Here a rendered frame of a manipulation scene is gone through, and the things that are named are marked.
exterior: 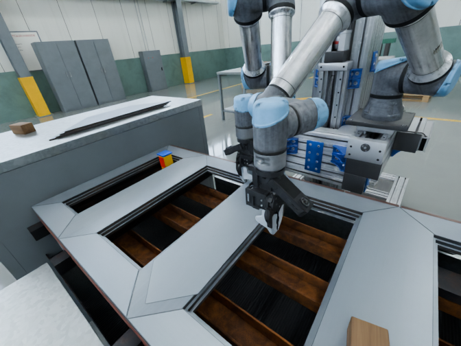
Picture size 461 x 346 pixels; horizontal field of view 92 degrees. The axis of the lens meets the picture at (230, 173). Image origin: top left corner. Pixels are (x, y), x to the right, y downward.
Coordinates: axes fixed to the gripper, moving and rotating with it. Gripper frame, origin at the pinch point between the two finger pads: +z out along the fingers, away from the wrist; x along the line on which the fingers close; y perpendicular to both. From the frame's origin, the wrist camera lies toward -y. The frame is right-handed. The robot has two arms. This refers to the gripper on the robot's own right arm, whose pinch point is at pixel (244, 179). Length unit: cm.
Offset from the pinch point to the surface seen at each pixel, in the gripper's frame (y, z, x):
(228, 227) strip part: 11.9, 0.7, -26.4
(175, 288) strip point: 14, 1, -51
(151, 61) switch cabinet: -823, -22, 536
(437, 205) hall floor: 89, 85, 159
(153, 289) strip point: 9, 1, -54
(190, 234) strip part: 3.3, 0.7, -35.6
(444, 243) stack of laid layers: 66, 2, 2
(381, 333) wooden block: 55, -5, -37
